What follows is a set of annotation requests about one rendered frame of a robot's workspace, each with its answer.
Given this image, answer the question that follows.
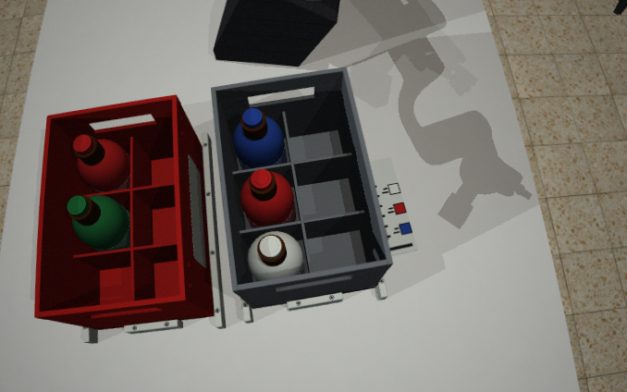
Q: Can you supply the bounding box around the red bottle crate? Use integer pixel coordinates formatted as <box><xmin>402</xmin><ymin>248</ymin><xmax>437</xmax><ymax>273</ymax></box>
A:
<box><xmin>34</xmin><ymin>95</ymin><xmax>215</xmax><ymax>330</ymax></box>

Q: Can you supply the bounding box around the white paper pick list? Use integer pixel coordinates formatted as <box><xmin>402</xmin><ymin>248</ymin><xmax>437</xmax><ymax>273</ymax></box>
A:
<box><xmin>370</xmin><ymin>157</ymin><xmax>418</xmax><ymax>256</ymax></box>

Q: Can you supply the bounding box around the green bottle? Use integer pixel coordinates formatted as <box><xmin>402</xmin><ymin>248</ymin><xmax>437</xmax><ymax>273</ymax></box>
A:
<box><xmin>67</xmin><ymin>195</ymin><xmax>130</xmax><ymax>251</ymax></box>

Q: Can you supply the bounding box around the blue bottle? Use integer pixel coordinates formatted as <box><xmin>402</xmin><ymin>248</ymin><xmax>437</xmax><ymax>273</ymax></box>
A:
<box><xmin>233</xmin><ymin>108</ymin><xmax>287</xmax><ymax>170</ymax></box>

